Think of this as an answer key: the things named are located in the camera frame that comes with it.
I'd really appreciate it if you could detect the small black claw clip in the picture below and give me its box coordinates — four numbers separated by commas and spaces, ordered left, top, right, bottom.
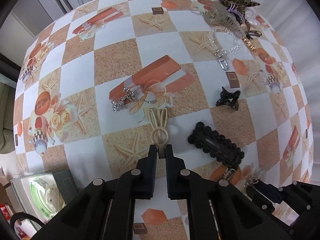
215, 87, 241, 111

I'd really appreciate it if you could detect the beige rabbit hair clip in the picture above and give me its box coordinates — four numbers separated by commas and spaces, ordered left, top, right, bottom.
149, 108, 170, 159

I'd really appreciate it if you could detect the purple snap hair clip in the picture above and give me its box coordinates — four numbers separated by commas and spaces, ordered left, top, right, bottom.
247, 30, 262, 37

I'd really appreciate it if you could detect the leopard print bow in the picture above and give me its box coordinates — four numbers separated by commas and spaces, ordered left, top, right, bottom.
218, 0, 260, 15

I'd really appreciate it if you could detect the cream polka dot scrunchie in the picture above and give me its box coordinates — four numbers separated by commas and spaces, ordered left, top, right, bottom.
44, 185, 66, 214

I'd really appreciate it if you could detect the gold chain bracelet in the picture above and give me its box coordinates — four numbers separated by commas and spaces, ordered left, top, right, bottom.
243, 36, 258, 53

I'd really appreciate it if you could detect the checkered patterned tablecloth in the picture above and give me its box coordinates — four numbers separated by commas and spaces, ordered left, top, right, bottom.
13, 0, 315, 240

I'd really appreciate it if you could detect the silver rhinestone chain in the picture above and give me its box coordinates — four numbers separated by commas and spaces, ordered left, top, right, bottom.
111, 87, 157, 113

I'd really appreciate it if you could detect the grey large claw clip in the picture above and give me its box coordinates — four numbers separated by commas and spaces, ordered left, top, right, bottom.
204, 3, 246, 38

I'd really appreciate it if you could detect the white jewelry tray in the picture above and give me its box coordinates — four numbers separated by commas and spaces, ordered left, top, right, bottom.
11, 170, 79, 223

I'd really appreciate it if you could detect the black scalloped snap clip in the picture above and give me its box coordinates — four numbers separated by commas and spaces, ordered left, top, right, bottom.
188, 122, 245, 170

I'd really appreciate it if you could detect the green plastic bangle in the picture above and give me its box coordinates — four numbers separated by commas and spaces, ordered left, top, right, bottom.
30, 178, 56, 219

